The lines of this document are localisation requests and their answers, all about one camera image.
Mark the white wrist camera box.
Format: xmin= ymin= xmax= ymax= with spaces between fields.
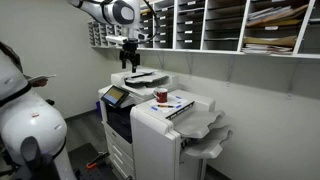
xmin=105 ymin=35 xmax=129 ymax=46

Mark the white paper card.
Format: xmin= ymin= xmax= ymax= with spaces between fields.
xmin=27 ymin=73 xmax=58 ymax=84

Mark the white shelf bracket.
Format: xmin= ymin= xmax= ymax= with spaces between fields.
xmin=155 ymin=51 xmax=167 ymax=72
xmin=184 ymin=52 xmax=196 ymax=77

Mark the manila envelopes and paper stack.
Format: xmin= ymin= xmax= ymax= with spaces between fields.
xmin=241 ymin=35 xmax=298 ymax=56

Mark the stack of papers and folders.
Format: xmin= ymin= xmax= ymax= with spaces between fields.
xmin=245 ymin=3 xmax=310 ymax=28

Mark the blue bin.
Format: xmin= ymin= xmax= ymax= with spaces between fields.
xmin=95 ymin=100 xmax=102 ymax=118

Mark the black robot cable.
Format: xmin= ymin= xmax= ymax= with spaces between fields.
xmin=139 ymin=0 xmax=158 ymax=45

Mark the white mail sorter shelf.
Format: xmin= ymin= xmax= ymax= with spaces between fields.
xmin=87 ymin=0 xmax=320 ymax=60

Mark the orange handled tool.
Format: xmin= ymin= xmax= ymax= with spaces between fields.
xmin=85 ymin=151 xmax=111 ymax=170

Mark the dark grey mount bracket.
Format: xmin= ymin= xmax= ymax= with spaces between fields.
xmin=14 ymin=135 xmax=62 ymax=180

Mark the red mug with white rim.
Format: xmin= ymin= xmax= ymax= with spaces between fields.
xmin=152 ymin=87 xmax=169 ymax=104

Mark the black floor mat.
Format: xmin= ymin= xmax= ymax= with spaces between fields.
xmin=67 ymin=142 xmax=118 ymax=180

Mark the copier touch screen panel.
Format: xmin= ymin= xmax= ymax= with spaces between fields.
xmin=100 ymin=84 xmax=130 ymax=109

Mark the white office copier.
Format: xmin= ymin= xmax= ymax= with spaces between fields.
xmin=97 ymin=68 xmax=181 ymax=180

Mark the person's hand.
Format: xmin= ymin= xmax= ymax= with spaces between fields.
xmin=30 ymin=78 xmax=50 ymax=89

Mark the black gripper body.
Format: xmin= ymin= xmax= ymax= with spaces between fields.
xmin=119 ymin=40 xmax=141 ymax=67

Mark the white paper sheet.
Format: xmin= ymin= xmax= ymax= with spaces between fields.
xmin=148 ymin=94 xmax=188 ymax=114

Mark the white copier finisher unit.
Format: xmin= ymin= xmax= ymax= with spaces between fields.
xmin=129 ymin=88 xmax=235 ymax=180

